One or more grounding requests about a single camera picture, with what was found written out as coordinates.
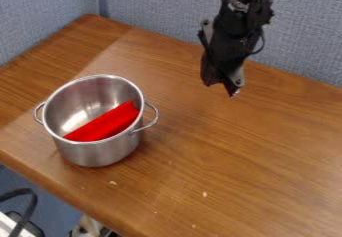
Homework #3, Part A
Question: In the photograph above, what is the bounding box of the red block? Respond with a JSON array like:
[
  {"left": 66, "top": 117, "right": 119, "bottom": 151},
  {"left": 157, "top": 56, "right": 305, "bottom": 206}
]
[{"left": 65, "top": 101, "right": 139, "bottom": 142}]

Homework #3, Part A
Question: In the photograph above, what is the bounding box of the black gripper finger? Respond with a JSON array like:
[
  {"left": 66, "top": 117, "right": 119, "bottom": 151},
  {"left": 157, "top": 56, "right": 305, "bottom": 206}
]
[
  {"left": 201, "top": 55, "right": 223, "bottom": 86},
  {"left": 222, "top": 75, "right": 245, "bottom": 97}
]

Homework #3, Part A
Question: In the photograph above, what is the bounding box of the white black object under table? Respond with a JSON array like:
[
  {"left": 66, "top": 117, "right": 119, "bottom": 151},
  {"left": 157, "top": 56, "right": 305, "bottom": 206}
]
[{"left": 67, "top": 215, "right": 121, "bottom": 237}]

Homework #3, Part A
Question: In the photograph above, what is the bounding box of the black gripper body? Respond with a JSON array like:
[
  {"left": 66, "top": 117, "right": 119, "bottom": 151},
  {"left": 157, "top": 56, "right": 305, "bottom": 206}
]
[{"left": 198, "top": 19, "right": 265, "bottom": 80}]

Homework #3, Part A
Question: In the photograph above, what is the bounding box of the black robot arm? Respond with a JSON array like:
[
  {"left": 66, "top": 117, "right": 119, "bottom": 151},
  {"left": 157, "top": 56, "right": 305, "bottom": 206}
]
[{"left": 198, "top": 0, "right": 274, "bottom": 97}]

